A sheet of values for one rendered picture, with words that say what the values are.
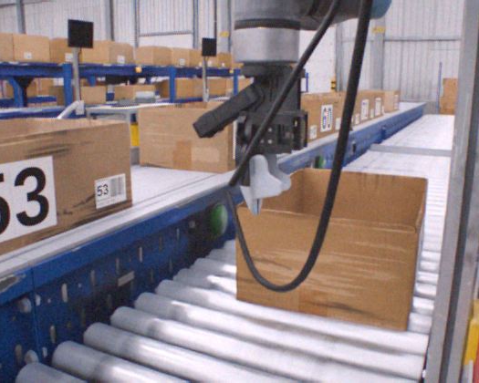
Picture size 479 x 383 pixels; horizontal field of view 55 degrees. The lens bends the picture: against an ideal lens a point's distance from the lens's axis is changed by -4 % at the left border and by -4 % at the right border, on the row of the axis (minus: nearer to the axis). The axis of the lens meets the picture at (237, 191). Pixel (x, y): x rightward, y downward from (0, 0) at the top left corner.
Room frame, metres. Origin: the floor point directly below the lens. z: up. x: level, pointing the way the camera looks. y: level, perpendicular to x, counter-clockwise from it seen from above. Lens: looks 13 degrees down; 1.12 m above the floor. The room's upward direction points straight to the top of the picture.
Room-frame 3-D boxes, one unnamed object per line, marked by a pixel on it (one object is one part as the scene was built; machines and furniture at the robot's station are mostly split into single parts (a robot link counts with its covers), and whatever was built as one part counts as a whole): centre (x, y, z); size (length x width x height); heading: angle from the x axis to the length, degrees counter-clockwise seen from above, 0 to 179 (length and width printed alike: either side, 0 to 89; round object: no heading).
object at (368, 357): (0.68, -0.04, 0.72); 0.52 x 0.05 x 0.05; 63
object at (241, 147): (0.65, -0.01, 1.02); 0.05 x 0.02 x 0.09; 154
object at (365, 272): (0.88, -0.21, 0.83); 0.39 x 0.29 x 0.17; 156
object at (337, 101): (2.17, -0.28, 0.96); 0.39 x 0.29 x 0.17; 153
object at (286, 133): (0.66, -0.05, 1.08); 0.09 x 0.08 x 0.12; 64
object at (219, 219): (1.04, 0.04, 0.81); 0.07 x 0.01 x 0.07; 153
